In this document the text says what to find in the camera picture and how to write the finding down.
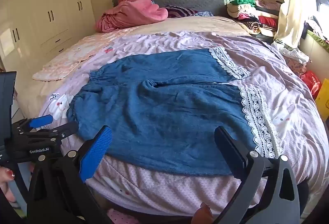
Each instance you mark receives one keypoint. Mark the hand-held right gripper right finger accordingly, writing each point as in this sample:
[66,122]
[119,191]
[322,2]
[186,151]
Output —
[231,154]

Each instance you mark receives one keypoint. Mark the person's right hand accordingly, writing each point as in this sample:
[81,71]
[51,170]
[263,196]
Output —
[204,215]

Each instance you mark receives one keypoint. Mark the pink polka dot pajama pants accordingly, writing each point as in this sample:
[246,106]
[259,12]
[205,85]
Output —
[120,217]

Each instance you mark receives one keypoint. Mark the heap of mixed clothes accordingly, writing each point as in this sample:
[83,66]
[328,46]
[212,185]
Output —
[314,25]

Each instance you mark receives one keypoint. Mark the pink pillow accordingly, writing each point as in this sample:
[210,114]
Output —
[133,12]

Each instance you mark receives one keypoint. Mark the pile of folded clothes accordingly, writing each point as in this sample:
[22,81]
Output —
[246,14]

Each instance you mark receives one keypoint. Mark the person's left hand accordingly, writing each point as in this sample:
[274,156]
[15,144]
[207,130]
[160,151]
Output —
[6,177]

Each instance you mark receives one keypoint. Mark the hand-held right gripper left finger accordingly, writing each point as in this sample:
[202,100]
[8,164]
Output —
[95,154]

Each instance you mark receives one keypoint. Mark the red plastic bag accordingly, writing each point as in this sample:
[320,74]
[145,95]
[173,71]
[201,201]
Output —
[311,82]

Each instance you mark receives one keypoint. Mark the blue denim shorts with lace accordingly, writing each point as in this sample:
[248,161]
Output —
[154,111]

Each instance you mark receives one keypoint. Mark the yellow box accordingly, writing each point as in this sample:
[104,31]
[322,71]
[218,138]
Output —
[323,100]

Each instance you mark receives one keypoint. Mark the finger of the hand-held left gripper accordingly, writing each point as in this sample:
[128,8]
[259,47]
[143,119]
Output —
[64,130]
[41,121]

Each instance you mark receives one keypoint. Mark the pink bedsheet with strawberry print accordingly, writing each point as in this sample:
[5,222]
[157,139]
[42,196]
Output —
[282,100]

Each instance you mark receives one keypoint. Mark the white crumpled garment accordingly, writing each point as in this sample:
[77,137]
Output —
[291,53]

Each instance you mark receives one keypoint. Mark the pink patterned quilt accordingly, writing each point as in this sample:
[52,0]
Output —
[74,57]

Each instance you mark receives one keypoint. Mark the dark striped cloth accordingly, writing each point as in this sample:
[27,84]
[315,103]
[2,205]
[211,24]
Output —
[180,11]

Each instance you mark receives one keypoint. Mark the green trimmed cushion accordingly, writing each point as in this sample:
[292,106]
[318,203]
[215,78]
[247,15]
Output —
[318,39]

